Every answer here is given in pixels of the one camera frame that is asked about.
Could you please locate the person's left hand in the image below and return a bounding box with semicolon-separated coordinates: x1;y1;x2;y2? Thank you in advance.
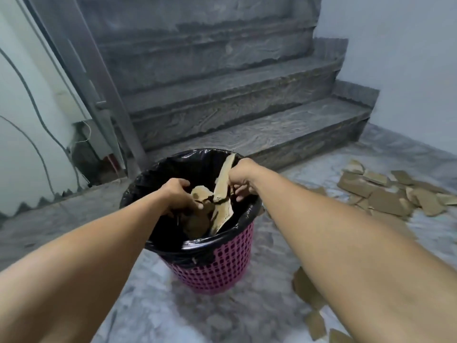
157;177;205;218

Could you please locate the person's right hand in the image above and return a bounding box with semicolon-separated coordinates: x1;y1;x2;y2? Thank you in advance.
228;157;265;203

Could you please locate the brown paper piece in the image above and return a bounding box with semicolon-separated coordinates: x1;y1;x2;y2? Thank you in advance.
180;185;216;240

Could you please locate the black plastic bag liner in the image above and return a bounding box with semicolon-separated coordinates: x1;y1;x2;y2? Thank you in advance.
119;149;263;268

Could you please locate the pink bin with black liner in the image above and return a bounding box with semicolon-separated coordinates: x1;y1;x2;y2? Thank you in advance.
119;149;263;295

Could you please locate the pile of brown paper pieces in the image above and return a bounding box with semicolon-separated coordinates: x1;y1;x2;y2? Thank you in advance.
292;159;457;343

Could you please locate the person's right forearm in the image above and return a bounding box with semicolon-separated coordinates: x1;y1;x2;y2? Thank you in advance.
249;167;457;343

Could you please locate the person's left forearm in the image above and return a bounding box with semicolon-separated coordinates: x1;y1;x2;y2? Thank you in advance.
0;200;172;343

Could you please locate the grey granite staircase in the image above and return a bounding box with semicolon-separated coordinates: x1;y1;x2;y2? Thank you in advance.
77;0;380;172

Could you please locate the metal framed glass panel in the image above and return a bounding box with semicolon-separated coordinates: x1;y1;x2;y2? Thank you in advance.
21;0;149;179

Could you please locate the dark box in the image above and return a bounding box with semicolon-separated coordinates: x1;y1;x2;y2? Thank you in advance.
71;121;105;183

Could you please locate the thin white cable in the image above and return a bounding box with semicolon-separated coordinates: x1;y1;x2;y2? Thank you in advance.
70;119;93;158

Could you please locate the thin black wall cable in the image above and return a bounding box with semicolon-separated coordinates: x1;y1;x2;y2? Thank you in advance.
0;114;56;197

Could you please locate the thick black wall cable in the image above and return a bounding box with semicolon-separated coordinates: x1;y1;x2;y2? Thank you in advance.
0;48;83;190

